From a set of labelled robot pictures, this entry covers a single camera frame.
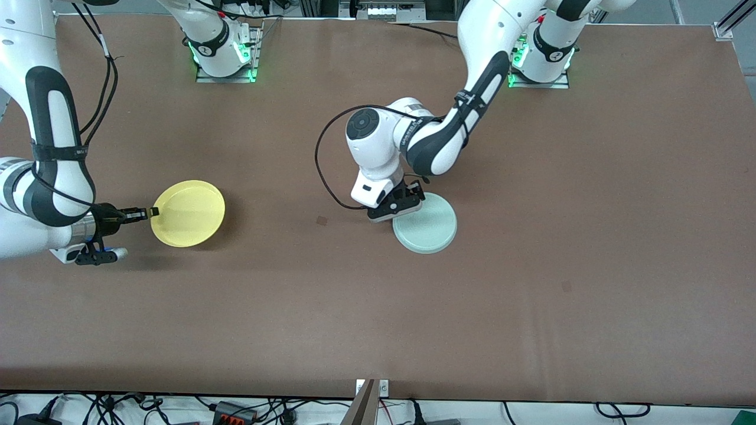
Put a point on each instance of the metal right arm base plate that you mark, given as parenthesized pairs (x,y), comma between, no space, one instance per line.
(258,53)

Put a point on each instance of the black power adapter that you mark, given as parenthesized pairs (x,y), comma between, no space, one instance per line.
(38,420)

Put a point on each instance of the pale green round plate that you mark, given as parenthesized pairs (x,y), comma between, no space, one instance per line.
(431,227)

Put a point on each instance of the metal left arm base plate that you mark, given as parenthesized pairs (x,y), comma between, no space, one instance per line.
(564,84)

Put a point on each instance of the black power strip orange switches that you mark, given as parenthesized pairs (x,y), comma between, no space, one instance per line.
(233,412)

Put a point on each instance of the yellow round plate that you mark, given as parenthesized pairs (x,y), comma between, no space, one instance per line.
(189,213)

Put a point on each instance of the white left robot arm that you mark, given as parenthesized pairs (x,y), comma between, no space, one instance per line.
(490,35)

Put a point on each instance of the aluminium corner profile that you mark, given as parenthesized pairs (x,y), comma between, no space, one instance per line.
(725,29)

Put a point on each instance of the grey support post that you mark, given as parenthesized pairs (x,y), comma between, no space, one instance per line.
(361,407)

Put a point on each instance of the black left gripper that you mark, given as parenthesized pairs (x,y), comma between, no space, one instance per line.
(405,194)

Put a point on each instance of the aluminium frame profile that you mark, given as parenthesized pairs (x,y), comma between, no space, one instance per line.
(319,7)

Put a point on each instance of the green board corner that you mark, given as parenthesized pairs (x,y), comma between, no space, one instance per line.
(745,421)

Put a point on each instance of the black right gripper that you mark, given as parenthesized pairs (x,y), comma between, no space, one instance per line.
(107,213)

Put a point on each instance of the white metal bracket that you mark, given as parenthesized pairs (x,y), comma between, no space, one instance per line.
(384,387)

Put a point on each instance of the grey electronics box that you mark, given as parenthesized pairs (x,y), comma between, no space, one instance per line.
(390,10)

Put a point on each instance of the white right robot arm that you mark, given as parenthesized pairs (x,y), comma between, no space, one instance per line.
(18,59)

